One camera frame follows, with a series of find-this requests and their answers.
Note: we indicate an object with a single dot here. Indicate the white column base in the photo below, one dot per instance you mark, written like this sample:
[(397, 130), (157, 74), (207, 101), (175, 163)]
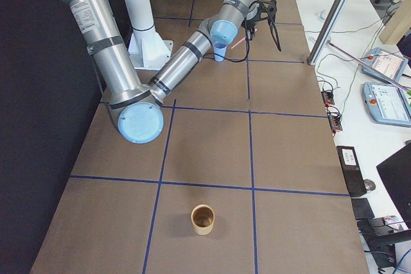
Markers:
[(148, 51)]

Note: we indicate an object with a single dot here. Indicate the far teach pendant tablet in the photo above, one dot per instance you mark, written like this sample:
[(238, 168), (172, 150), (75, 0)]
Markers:
[(388, 64)]

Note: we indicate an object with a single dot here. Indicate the orange terminal block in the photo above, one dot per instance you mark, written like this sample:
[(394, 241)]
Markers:
[(335, 121), (328, 98)]

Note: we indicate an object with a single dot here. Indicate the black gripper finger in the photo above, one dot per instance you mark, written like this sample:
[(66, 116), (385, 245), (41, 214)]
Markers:
[(250, 34)]

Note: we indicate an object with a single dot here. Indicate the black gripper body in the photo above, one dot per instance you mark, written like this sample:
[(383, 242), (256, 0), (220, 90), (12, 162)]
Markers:
[(250, 21)]

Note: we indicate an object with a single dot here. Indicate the light blue plastic cup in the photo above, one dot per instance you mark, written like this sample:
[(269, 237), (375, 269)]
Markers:
[(219, 51)]

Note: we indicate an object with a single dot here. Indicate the grabber reach tool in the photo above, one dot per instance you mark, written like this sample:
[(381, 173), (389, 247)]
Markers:
[(362, 63)]

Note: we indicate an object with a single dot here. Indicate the near teach pendant tablet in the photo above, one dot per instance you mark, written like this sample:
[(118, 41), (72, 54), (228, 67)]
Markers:
[(386, 104)]

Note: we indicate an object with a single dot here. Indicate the pink chopstick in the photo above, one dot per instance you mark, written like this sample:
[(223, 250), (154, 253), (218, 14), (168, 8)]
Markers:
[(244, 39)]

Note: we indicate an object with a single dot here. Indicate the black monitor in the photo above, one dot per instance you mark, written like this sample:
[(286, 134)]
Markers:
[(395, 175)]

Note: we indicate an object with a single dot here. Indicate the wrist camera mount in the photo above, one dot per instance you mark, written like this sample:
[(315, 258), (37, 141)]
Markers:
[(267, 10)]

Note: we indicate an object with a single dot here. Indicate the black box with label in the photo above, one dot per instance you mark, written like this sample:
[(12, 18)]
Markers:
[(351, 171)]

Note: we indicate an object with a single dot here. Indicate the teach pendant tablet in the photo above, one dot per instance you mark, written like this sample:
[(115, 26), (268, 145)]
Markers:
[(386, 104), (388, 64)]

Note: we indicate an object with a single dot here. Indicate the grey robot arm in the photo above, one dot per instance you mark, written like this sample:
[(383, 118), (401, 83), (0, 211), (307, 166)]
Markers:
[(134, 107)]

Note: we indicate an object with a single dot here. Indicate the tan wooden cup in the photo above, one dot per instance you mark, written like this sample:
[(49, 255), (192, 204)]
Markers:
[(202, 218)]

